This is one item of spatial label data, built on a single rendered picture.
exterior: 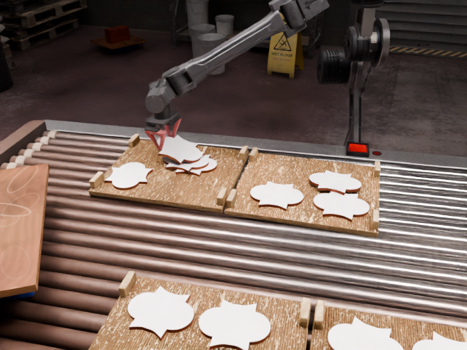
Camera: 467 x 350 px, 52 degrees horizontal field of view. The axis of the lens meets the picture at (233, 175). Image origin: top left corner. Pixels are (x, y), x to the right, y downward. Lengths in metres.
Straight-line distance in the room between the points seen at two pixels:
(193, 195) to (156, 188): 0.12
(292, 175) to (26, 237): 0.78
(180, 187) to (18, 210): 0.45
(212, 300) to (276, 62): 4.20
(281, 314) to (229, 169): 0.61
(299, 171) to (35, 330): 0.86
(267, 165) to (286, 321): 0.64
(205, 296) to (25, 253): 0.39
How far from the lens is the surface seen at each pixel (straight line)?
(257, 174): 1.48
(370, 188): 1.46
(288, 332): 1.01
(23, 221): 1.21
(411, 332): 1.06
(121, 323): 1.05
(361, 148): 1.70
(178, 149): 1.54
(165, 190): 1.42
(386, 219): 1.38
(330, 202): 1.36
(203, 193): 1.40
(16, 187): 1.36
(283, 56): 5.08
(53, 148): 1.81
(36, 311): 1.16
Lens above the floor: 1.70
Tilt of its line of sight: 31 degrees down
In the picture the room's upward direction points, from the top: 1 degrees counter-clockwise
